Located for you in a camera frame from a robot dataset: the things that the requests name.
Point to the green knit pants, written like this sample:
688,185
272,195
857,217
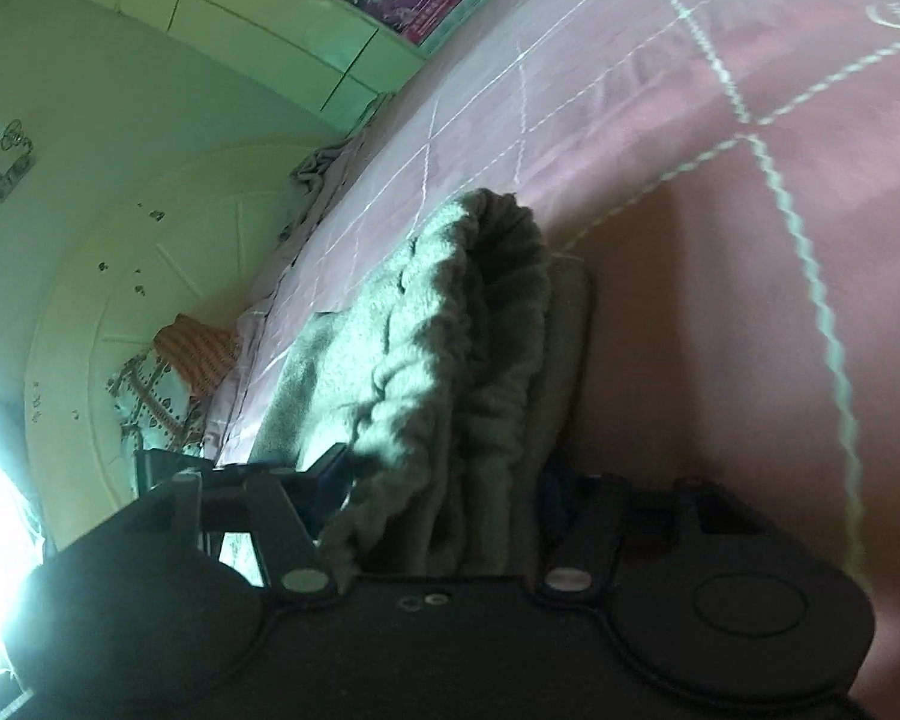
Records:
450,360

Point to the pink checked bedsheet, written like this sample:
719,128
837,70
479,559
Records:
682,202

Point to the orange striped cloth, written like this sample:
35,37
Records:
199,356

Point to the cream bed headboard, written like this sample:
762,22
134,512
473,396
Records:
157,240

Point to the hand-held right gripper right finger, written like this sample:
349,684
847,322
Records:
570,532

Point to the crumpled grey cloth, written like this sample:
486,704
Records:
326,180

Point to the metal wall fixture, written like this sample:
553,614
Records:
4,157

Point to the teal floral pillow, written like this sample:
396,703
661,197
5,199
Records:
154,405

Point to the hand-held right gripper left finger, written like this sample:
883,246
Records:
328,484

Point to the green wardrobe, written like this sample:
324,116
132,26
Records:
232,22

